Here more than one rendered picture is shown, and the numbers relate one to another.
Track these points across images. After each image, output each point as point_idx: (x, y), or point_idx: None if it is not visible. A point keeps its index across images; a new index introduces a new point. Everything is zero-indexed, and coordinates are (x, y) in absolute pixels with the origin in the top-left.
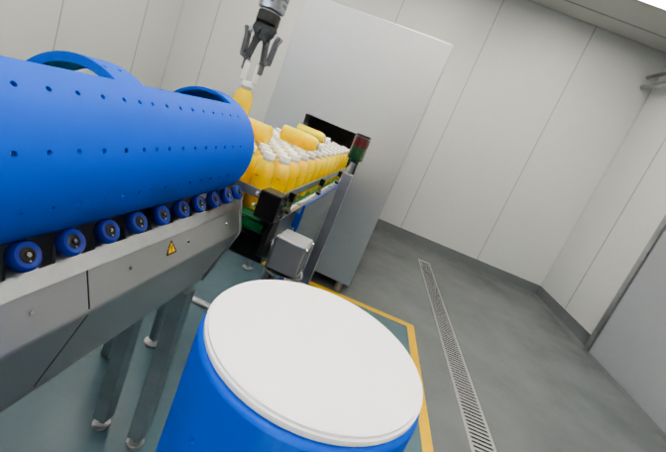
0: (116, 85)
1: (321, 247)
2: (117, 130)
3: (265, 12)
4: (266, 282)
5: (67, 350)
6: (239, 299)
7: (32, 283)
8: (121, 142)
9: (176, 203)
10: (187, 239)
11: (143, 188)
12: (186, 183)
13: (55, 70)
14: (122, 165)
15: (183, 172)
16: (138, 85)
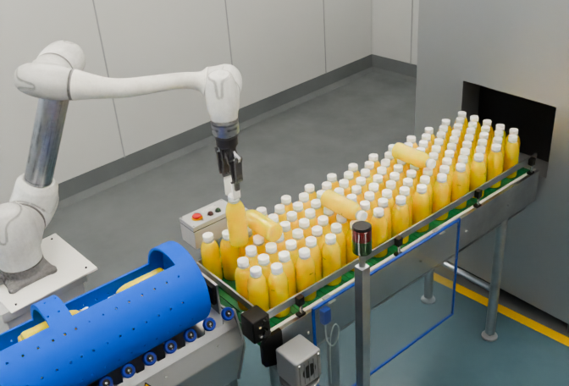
0: (49, 332)
1: (361, 342)
2: (47, 363)
3: (217, 140)
4: None
5: None
6: None
7: None
8: (52, 367)
9: (143, 356)
10: (165, 375)
11: (84, 377)
12: (128, 355)
13: (12, 348)
14: (57, 377)
15: (117, 354)
16: (67, 319)
